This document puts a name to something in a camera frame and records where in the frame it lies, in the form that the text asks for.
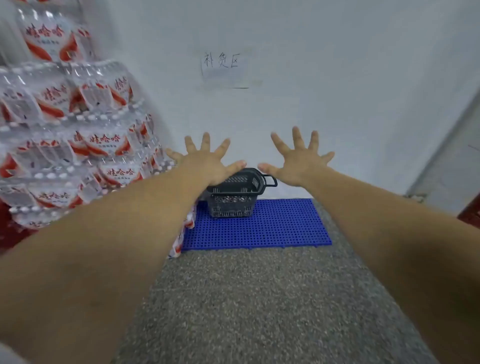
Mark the person's left hand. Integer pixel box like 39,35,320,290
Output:
165,132,247,187

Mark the person's right forearm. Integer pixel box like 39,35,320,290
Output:
302,167,480,364

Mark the grey door frame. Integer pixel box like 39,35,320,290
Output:
404,86,480,216

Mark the white paper wall sign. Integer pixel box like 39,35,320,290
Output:
200,51,250,90

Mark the person's right hand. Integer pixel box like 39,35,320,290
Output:
257,126,335,188

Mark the stack of bottled water packs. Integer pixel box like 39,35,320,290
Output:
0,0,198,259

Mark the person's left forearm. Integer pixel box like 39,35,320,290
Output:
0,165,211,364

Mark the dark red wooden furniture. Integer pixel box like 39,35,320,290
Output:
457,195,480,229

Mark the blue plastic grid mat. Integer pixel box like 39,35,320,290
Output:
181,198,333,251

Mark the black plastic shopping basket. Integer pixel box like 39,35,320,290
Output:
201,167,278,219

